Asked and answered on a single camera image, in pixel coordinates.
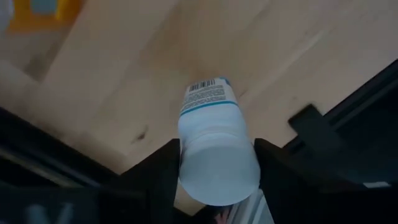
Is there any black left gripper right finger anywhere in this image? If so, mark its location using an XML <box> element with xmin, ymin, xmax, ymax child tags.
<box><xmin>254</xmin><ymin>58</ymin><xmax>398</xmax><ymax>224</ymax></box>

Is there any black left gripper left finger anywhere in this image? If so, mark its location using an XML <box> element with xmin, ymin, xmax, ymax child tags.
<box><xmin>0</xmin><ymin>107</ymin><xmax>182</xmax><ymax>224</ymax></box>

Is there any white cup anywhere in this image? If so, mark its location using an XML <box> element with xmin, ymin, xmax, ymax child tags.
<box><xmin>177</xmin><ymin>76</ymin><xmax>261</xmax><ymax>207</ymax></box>

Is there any orange medicine bottle white cap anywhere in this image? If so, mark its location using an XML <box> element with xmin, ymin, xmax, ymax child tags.
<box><xmin>7</xmin><ymin>0</ymin><xmax>85</xmax><ymax>34</ymax></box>

